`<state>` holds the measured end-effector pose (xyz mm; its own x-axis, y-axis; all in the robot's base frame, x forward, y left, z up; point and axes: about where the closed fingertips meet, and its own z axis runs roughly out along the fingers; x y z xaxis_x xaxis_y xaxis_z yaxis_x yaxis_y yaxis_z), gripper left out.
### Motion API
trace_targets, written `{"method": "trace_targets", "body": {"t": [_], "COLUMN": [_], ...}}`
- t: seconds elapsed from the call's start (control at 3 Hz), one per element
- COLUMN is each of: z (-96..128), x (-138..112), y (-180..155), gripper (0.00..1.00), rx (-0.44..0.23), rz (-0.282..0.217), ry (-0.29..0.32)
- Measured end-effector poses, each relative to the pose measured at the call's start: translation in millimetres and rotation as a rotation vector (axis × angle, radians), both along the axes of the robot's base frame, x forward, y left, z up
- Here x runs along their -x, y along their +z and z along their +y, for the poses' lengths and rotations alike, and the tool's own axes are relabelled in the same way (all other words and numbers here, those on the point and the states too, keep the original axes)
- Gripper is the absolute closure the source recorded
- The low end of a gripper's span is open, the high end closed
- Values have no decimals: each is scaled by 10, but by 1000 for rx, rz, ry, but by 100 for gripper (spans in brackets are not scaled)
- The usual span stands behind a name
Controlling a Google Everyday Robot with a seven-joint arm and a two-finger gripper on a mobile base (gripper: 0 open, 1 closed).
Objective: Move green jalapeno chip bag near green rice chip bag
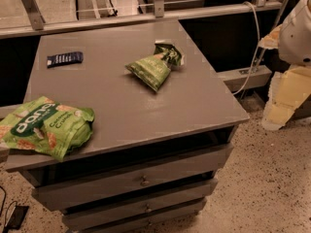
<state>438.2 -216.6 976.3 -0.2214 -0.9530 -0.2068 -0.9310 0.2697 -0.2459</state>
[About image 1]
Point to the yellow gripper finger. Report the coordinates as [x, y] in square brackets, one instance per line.
[287, 92]
[271, 40]

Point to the green jalapeno chip bag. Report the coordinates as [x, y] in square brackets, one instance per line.
[153, 70]

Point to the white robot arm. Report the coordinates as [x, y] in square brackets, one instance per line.
[295, 36]

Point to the green rice chip bag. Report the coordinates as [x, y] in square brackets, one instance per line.
[47, 127]

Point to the grey drawer cabinet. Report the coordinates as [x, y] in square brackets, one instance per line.
[177, 137]

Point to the top drawer knob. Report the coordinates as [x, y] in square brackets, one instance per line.
[144, 181]

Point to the drawer knob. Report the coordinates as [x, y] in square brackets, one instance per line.
[148, 209]
[144, 181]

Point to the middle drawer knob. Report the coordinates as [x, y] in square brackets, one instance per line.
[148, 209]

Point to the black device on floor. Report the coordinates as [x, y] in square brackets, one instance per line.
[16, 218]

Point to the grey metal bracket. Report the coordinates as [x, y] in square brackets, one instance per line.
[35, 17]

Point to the grey metal shelf rail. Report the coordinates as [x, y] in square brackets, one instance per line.
[81, 25]

